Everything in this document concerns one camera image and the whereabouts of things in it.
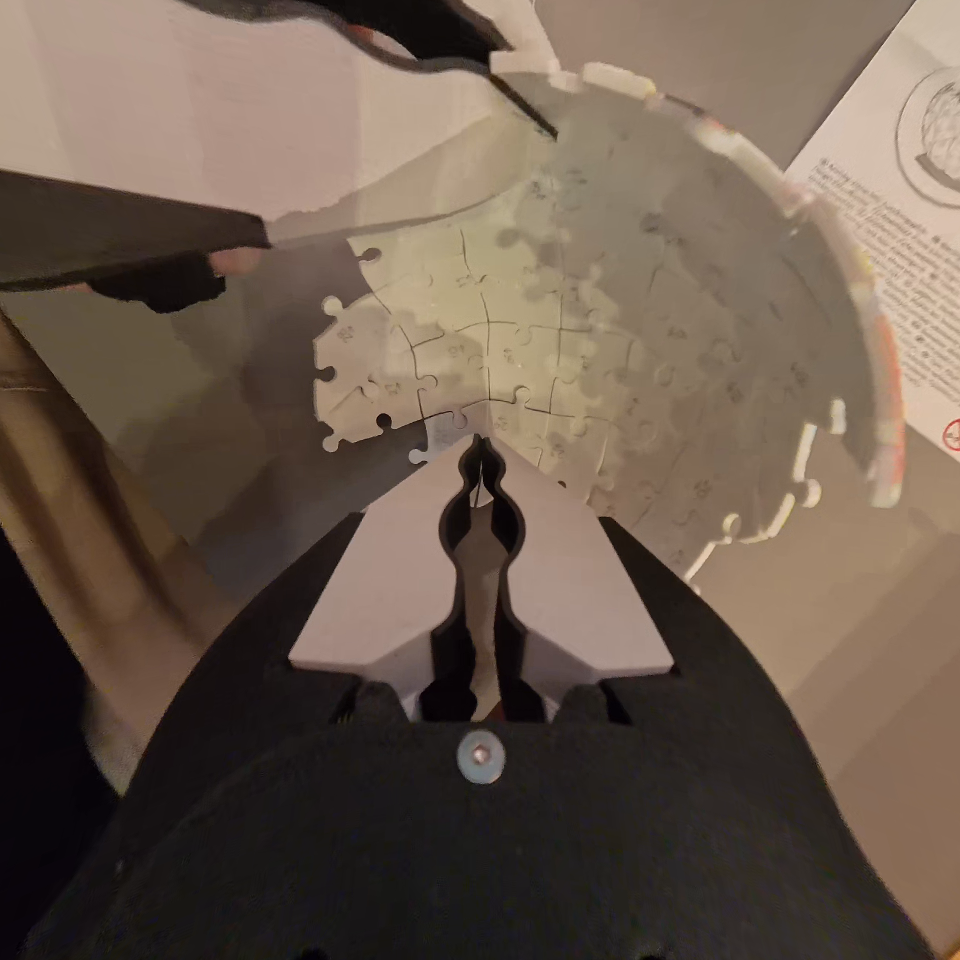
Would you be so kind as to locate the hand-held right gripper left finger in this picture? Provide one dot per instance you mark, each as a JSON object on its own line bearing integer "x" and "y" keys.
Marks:
{"x": 367, "y": 600}

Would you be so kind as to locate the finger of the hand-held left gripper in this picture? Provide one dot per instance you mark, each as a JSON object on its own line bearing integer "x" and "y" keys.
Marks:
{"x": 225, "y": 120}
{"x": 517, "y": 37}

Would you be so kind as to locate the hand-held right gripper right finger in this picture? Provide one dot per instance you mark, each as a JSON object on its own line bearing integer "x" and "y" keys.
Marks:
{"x": 592, "y": 600}

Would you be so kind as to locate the partly built puzzle ball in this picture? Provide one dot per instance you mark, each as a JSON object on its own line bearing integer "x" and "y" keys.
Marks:
{"x": 600, "y": 337}

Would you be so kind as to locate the person's beige trousers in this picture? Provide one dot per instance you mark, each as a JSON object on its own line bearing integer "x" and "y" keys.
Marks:
{"x": 90, "y": 487}

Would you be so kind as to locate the white instruction leaflet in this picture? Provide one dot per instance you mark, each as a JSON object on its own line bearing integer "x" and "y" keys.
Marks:
{"x": 900, "y": 225}

